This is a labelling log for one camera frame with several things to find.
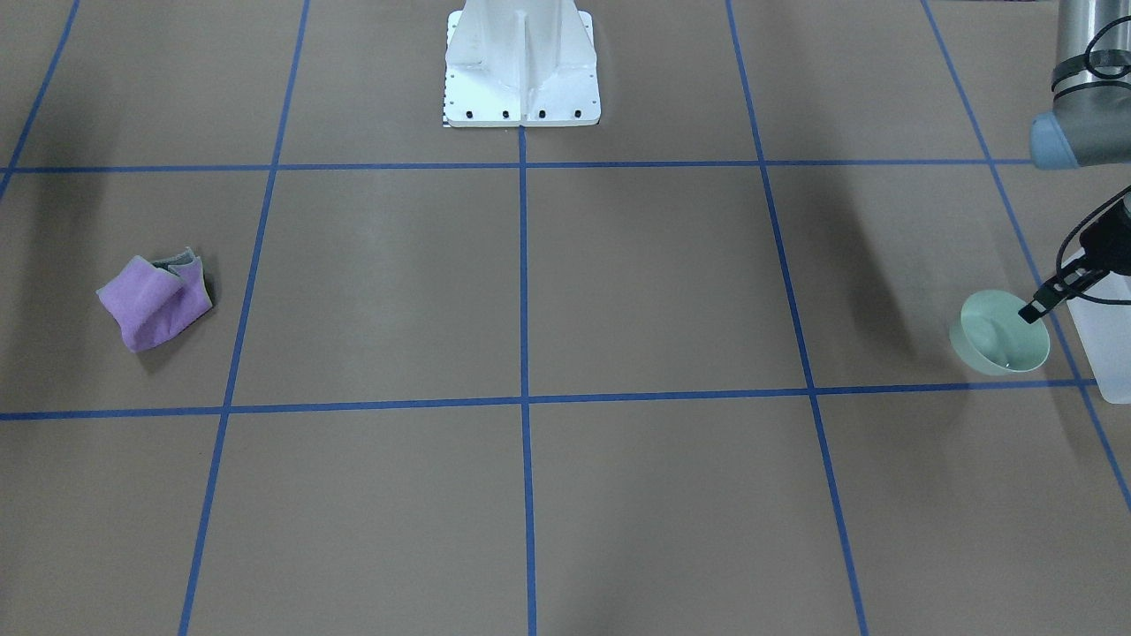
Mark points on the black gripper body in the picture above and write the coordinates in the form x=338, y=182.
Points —
x=1106, y=235

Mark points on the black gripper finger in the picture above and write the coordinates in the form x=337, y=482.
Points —
x=1071, y=282

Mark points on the mint green bowl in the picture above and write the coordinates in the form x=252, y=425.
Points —
x=989, y=335

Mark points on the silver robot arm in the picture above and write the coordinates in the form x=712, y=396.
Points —
x=1088, y=125

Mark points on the clear plastic storage box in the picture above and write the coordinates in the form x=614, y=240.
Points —
x=1105, y=335

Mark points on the purple crumpled cloth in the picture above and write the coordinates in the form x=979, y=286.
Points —
x=154, y=300

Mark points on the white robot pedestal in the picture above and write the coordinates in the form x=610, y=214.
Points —
x=520, y=63

